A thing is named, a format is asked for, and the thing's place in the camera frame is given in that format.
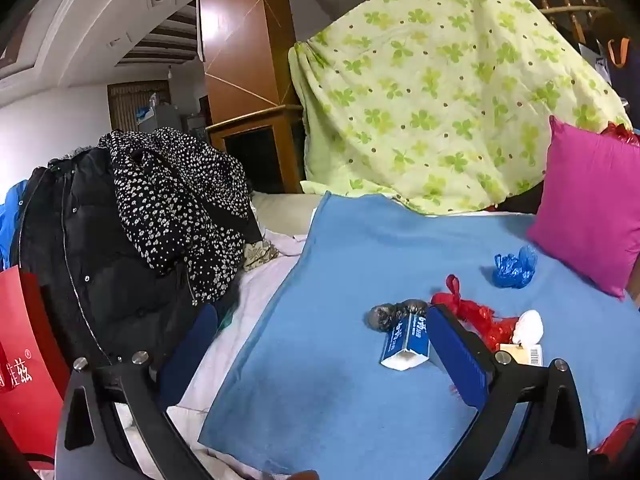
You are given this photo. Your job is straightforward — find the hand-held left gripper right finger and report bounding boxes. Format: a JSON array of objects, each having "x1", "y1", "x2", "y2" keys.
[{"x1": 427, "y1": 304, "x2": 590, "y2": 480}]

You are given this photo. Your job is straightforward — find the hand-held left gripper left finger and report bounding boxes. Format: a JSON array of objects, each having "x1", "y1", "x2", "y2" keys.
[{"x1": 54, "y1": 304, "x2": 221, "y2": 480}]

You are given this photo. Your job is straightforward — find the red plastic bag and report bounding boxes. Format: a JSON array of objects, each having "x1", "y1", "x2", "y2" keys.
[{"x1": 431, "y1": 274, "x2": 523, "y2": 353}]

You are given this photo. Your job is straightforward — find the blue white carton box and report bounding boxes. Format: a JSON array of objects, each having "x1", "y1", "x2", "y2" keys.
[{"x1": 380, "y1": 311, "x2": 432, "y2": 372}]

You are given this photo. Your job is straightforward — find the grey plastic bag wad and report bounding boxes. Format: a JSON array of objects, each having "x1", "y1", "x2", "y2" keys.
[{"x1": 367, "y1": 298, "x2": 431, "y2": 333}]

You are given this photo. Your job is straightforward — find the blue plastic bag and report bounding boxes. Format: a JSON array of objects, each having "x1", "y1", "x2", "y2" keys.
[{"x1": 494, "y1": 245, "x2": 539, "y2": 289}]

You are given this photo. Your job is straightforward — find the barcode label card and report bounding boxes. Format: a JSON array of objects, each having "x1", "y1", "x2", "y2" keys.
[{"x1": 500, "y1": 342, "x2": 545, "y2": 367}]

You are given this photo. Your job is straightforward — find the white tissue wad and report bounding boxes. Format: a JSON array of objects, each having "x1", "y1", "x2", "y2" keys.
[{"x1": 515, "y1": 309, "x2": 545, "y2": 346}]

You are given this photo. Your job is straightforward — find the beige patterned cloth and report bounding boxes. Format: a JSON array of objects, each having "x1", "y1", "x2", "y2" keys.
[{"x1": 243, "y1": 240, "x2": 279, "y2": 273}]

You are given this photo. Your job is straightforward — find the black white floral garment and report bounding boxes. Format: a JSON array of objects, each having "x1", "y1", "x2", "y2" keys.
[{"x1": 97, "y1": 127, "x2": 263, "y2": 306}]

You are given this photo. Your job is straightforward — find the blue blanket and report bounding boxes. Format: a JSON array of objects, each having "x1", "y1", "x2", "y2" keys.
[{"x1": 197, "y1": 191, "x2": 640, "y2": 478}]

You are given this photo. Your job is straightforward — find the black puffer jacket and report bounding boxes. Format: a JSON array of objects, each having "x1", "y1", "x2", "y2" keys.
[{"x1": 20, "y1": 147, "x2": 221, "y2": 366}]

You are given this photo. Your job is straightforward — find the red paper bag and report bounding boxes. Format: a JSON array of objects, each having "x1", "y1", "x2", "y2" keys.
[{"x1": 0, "y1": 265, "x2": 71, "y2": 471}]

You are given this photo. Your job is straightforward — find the red plastic item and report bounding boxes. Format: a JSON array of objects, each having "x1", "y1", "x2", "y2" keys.
[{"x1": 590, "y1": 417, "x2": 640, "y2": 466}]

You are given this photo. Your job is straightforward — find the magenta pillow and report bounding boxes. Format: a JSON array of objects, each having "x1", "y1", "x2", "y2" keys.
[{"x1": 527, "y1": 115, "x2": 640, "y2": 301}]

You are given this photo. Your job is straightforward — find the blue garment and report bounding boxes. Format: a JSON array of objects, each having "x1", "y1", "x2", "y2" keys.
[{"x1": 0, "y1": 180, "x2": 31, "y2": 271}]

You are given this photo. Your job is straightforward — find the green clover print blanket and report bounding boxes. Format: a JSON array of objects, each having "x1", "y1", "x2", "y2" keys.
[{"x1": 288, "y1": 0, "x2": 633, "y2": 216}]

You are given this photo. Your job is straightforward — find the crumpled red plastic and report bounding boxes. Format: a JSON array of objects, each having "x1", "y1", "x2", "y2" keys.
[{"x1": 600, "y1": 121, "x2": 640, "y2": 147}]

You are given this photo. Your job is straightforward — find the bag with orange handles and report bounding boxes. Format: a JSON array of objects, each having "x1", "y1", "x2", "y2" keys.
[{"x1": 595, "y1": 37, "x2": 633, "y2": 83}]

